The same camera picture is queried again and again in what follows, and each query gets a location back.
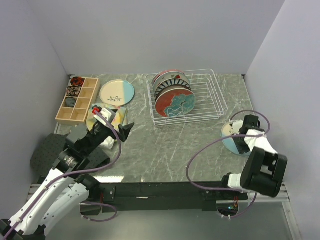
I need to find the cream blue plate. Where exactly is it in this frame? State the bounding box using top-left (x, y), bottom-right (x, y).
top-left (220, 119), bottom-right (251, 157)
top-left (99, 79), bottom-right (135, 107)

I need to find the red teal floral plate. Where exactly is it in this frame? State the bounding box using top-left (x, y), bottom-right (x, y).
top-left (155, 88), bottom-right (197, 118)

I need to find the maroon rim beige plate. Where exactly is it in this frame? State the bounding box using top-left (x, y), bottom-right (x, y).
top-left (155, 85), bottom-right (191, 99)

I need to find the blue striped white plate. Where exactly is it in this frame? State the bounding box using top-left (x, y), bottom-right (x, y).
top-left (155, 78), bottom-right (191, 92)

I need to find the watermelon pattern plate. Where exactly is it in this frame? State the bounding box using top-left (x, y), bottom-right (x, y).
top-left (152, 71), bottom-right (190, 85)

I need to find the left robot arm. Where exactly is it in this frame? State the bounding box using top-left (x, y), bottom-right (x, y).
top-left (0, 108), bottom-right (135, 240)

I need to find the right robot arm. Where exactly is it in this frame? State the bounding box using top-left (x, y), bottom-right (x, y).
top-left (219, 114), bottom-right (288, 200)

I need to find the floral pastel cloth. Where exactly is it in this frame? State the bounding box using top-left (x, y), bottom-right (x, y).
top-left (85, 103), bottom-right (128, 130)

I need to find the wooden compartment box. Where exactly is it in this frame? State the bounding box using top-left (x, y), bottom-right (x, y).
top-left (55, 76), bottom-right (101, 126)

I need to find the grey fabric item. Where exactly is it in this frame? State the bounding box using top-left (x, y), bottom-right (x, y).
top-left (64, 97), bottom-right (77, 108)

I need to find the patterned brown fabric item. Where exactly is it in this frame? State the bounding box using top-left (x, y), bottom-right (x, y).
top-left (66, 86), bottom-right (81, 98)

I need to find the red black fabric item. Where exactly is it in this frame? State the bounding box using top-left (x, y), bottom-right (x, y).
top-left (70, 76), bottom-right (85, 87)

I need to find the dark dotted cloth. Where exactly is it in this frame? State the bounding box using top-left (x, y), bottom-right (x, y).
top-left (30, 133), bottom-right (111, 178)

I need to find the black table front beam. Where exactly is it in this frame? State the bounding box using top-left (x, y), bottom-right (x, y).
top-left (87, 182), bottom-right (248, 211)

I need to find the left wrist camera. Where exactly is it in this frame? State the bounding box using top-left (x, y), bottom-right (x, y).
top-left (92, 105), bottom-right (113, 127)

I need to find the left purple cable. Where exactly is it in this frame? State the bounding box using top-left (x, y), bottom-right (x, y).
top-left (1, 112), bottom-right (123, 238)

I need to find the white wire dish rack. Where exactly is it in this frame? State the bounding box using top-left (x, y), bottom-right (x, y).
top-left (145, 69), bottom-right (228, 126)

